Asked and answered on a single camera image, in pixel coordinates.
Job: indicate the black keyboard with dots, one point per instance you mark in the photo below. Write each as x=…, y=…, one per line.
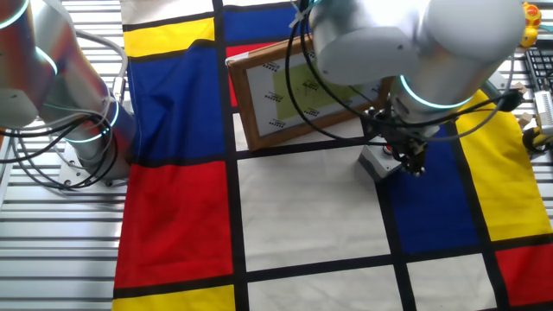
x=540, y=69

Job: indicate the orange spotted toy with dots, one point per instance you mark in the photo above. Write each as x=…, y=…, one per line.
x=532, y=15

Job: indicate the colour block tablecloth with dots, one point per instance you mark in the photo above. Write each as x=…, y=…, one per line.
x=311, y=207

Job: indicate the wooden picture frame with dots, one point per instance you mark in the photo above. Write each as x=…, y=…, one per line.
x=268, y=99

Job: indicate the black yellow camera mount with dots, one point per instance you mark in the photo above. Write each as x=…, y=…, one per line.
x=533, y=141

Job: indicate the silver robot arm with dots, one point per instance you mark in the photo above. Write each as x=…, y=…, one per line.
x=432, y=34

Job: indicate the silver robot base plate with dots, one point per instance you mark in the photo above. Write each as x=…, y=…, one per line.
x=69, y=173

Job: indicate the grey red button box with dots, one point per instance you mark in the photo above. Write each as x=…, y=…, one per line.
x=375, y=166

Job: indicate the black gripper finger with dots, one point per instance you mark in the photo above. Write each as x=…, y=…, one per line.
x=396, y=154
x=415, y=167

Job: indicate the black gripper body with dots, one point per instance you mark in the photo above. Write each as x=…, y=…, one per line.
x=406, y=140

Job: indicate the grey depth camera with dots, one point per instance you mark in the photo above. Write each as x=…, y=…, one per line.
x=545, y=112

